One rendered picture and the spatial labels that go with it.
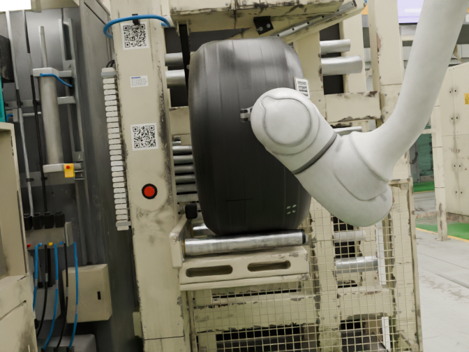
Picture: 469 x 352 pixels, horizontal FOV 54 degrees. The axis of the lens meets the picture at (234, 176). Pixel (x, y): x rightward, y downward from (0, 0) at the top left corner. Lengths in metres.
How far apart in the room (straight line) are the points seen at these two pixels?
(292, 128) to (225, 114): 0.47
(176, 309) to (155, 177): 0.40
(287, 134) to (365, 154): 0.14
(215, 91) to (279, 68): 0.18
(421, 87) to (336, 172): 0.18
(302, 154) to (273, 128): 0.08
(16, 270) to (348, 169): 0.85
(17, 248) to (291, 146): 0.78
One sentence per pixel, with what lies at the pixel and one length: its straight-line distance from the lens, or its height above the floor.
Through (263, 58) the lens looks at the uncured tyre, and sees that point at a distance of 1.24.
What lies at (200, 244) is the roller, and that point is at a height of 0.91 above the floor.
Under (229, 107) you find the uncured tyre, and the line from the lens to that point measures 1.15.
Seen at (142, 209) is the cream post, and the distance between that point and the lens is 1.39.
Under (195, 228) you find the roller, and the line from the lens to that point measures 1.58.
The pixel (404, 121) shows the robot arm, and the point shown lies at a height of 1.18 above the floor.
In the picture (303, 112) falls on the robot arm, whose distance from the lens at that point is 0.70.
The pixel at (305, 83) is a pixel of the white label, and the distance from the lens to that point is 1.22.
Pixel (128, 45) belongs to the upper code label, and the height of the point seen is 1.49.
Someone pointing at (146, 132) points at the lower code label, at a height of 1.23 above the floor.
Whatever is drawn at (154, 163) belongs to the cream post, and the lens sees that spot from 1.37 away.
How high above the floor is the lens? 1.16
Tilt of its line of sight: 3 degrees down
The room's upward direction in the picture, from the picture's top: 5 degrees counter-clockwise
